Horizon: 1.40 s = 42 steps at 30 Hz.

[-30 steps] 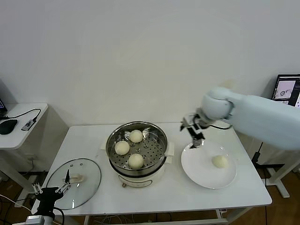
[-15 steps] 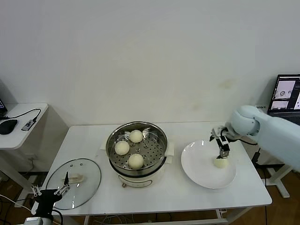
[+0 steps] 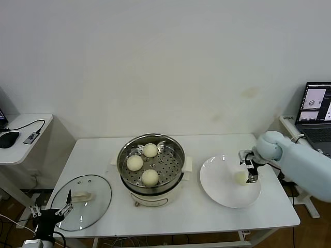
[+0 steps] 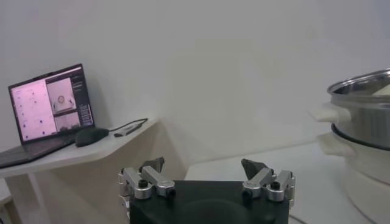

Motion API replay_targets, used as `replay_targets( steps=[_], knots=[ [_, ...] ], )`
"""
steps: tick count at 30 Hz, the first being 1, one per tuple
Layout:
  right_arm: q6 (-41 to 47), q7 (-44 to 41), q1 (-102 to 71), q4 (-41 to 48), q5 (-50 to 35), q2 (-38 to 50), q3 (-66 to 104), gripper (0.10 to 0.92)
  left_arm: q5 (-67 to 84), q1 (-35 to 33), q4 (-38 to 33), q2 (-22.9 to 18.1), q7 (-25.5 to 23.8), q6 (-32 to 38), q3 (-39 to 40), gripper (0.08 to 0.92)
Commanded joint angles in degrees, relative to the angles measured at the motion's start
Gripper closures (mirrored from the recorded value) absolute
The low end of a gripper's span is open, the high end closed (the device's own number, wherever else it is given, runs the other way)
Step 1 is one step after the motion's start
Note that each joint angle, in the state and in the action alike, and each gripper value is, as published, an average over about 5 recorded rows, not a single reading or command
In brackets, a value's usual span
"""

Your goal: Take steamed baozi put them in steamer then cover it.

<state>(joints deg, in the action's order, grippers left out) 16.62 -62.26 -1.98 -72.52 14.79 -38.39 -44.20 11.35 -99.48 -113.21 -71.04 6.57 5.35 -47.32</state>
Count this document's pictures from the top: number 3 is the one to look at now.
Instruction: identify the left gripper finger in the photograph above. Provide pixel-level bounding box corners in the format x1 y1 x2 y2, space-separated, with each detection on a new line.
57 190 74 215
28 205 42 218

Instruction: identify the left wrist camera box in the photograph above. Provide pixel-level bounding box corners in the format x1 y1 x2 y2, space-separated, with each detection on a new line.
22 239 44 248

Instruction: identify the black usb hub cable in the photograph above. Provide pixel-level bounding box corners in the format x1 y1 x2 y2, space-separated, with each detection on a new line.
0 119 47 135

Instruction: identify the white side table with laptop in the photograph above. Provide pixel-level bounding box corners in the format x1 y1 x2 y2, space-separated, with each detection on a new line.
279 115 331 220

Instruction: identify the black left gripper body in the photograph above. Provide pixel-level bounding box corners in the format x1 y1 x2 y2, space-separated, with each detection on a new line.
35 208 65 240

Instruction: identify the grey usb hub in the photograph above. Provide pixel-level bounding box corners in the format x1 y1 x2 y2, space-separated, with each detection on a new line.
23 130 41 145

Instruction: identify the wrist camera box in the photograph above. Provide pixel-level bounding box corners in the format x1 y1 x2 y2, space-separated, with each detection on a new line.
237 150 255 166
22 239 44 248

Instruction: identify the white side table with mouse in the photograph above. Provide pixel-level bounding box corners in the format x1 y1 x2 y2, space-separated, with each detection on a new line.
0 113 55 229

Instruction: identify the white round plate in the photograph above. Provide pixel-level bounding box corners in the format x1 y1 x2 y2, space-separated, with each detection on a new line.
199 154 262 209

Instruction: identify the dark screen device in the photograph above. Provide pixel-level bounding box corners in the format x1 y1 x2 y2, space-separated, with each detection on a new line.
0 107 8 130

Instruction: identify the stainless steel steamer basket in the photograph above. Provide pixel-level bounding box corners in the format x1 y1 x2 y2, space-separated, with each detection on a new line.
117 133 186 194

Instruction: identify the glass lid with white handle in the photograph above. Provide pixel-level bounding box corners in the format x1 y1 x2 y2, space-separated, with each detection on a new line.
50 174 113 231

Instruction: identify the white electric cooker pot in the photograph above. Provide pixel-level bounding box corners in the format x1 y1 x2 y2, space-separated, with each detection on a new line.
111 154 194 208

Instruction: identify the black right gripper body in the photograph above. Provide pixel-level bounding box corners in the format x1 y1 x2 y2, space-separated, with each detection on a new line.
247 160 261 176

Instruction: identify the black computer mouse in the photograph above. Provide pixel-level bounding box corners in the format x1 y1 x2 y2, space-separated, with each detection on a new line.
0 131 21 149

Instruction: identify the black cable with adapter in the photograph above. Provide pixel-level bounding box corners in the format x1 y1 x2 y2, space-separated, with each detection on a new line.
278 167 295 197

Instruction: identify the white table frame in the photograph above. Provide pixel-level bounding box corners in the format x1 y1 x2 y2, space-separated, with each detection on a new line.
92 228 275 248

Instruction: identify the grey open laptop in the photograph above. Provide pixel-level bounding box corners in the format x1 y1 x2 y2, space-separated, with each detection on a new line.
294 82 331 159

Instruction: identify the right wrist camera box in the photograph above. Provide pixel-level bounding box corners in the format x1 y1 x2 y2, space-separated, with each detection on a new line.
237 150 255 166

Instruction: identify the white steamed baozi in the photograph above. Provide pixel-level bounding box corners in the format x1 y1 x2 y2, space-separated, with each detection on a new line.
234 170 247 186
143 143 158 158
126 156 144 172
141 169 160 187

